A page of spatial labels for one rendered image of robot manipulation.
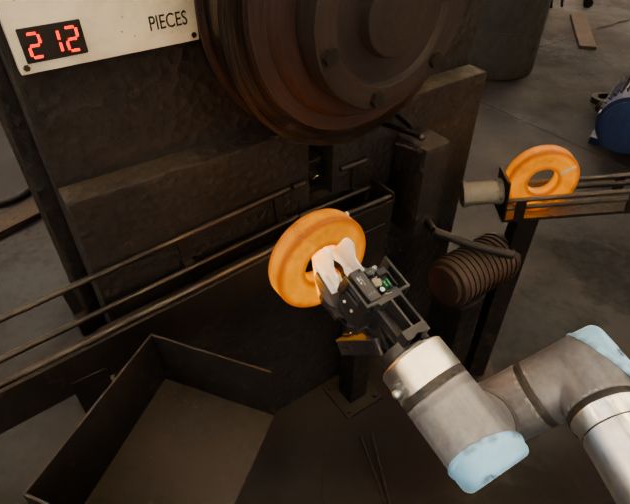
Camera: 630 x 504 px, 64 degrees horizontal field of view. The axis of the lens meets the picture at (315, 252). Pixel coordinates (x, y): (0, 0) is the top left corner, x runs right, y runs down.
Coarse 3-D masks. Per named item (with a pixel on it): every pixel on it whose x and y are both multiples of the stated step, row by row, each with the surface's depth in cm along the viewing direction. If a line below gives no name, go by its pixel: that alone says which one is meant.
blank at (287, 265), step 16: (304, 224) 70; (320, 224) 70; (336, 224) 71; (352, 224) 73; (288, 240) 70; (304, 240) 69; (320, 240) 71; (336, 240) 73; (352, 240) 75; (272, 256) 71; (288, 256) 69; (304, 256) 71; (272, 272) 72; (288, 272) 71; (304, 272) 73; (288, 288) 73; (304, 288) 75; (304, 304) 77
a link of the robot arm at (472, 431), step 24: (432, 384) 58; (456, 384) 58; (408, 408) 60; (432, 408) 58; (456, 408) 57; (480, 408) 57; (504, 408) 61; (432, 432) 58; (456, 432) 56; (480, 432) 55; (504, 432) 56; (456, 456) 56; (480, 456) 54; (504, 456) 54; (456, 480) 57; (480, 480) 54
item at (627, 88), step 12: (624, 84) 254; (612, 96) 255; (624, 96) 241; (612, 108) 243; (624, 108) 240; (600, 120) 249; (612, 120) 246; (624, 120) 243; (600, 132) 252; (612, 132) 249; (624, 132) 246; (600, 144) 268; (612, 144) 252; (624, 144) 249
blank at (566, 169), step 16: (528, 160) 109; (544, 160) 109; (560, 160) 109; (512, 176) 112; (528, 176) 112; (560, 176) 112; (576, 176) 112; (512, 192) 115; (528, 192) 115; (544, 192) 115; (560, 192) 115; (544, 208) 118
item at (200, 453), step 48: (144, 384) 79; (192, 384) 83; (240, 384) 78; (96, 432) 70; (144, 432) 79; (192, 432) 78; (240, 432) 78; (48, 480) 63; (96, 480) 73; (144, 480) 73; (192, 480) 73; (240, 480) 73
